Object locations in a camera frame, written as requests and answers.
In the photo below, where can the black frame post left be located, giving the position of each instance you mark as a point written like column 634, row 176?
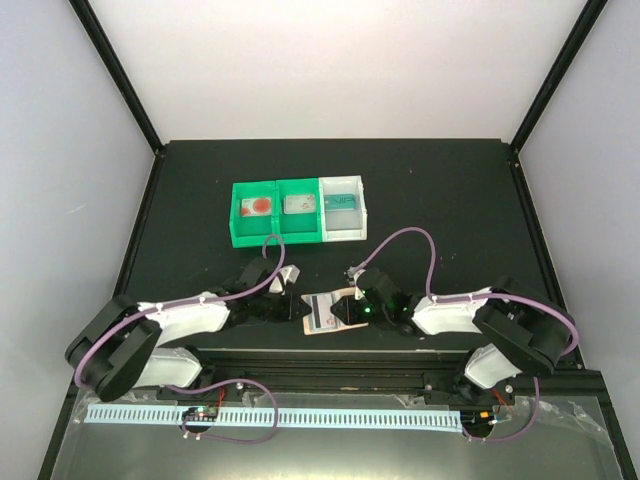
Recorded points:
column 97, row 35

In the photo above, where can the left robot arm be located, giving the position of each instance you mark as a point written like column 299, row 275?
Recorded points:
column 130, row 345

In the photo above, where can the red circle card in bin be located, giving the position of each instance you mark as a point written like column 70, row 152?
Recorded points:
column 256, row 207

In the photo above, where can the black frame post right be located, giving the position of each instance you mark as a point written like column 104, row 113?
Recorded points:
column 571, row 46

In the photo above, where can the black aluminium rail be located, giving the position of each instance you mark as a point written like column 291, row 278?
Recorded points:
column 320, row 372

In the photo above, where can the black frame post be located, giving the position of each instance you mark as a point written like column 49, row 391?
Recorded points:
column 571, row 46
column 97, row 35

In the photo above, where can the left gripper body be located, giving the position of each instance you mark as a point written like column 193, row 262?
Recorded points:
column 278, row 312

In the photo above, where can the beige card holder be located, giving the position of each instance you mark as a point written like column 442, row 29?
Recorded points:
column 343, row 293

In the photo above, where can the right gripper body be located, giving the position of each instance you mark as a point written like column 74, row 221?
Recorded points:
column 379, row 313

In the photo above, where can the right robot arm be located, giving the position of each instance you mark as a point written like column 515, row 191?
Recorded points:
column 524, row 332

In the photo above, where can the small circuit board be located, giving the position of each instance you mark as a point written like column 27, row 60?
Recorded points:
column 201, row 413

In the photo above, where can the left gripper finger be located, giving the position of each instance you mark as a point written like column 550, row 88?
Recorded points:
column 300, row 301
column 300, row 310

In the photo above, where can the white red blossom card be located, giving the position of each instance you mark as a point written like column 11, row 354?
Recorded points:
column 320, row 319

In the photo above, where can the green bin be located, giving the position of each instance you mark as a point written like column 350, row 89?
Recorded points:
column 303, row 228
column 251, row 231

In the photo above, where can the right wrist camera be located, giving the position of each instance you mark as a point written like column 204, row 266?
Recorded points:
column 354, row 275

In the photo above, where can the white card in bin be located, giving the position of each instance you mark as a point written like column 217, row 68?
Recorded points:
column 296, row 204

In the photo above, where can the teal VIP card in bin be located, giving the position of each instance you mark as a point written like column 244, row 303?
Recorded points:
column 340, row 202

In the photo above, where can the white slotted cable duct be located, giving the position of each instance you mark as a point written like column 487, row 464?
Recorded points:
column 167, row 415

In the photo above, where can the white bin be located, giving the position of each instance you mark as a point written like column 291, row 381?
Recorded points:
column 344, row 215

